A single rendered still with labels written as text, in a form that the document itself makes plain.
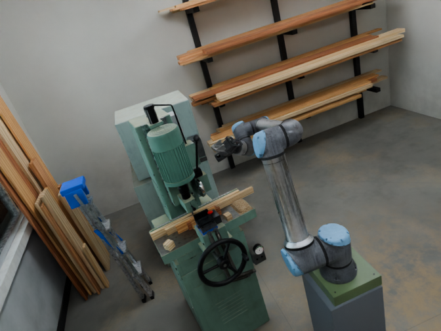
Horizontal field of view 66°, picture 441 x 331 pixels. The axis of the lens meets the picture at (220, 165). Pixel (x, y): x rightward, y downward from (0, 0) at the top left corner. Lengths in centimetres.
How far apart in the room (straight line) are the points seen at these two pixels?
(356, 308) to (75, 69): 341
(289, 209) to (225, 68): 285
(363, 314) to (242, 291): 73
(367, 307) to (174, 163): 124
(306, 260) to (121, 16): 315
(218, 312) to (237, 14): 318
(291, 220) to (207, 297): 82
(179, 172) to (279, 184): 56
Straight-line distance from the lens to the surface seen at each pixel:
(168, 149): 178
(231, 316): 240
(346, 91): 453
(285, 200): 163
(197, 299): 219
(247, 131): 212
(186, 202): 196
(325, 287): 192
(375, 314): 213
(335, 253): 179
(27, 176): 333
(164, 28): 407
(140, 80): 408
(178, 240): 200
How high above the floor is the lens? 204
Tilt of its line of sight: 26 degrees down
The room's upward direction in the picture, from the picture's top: 17 degrees counter-clockwise
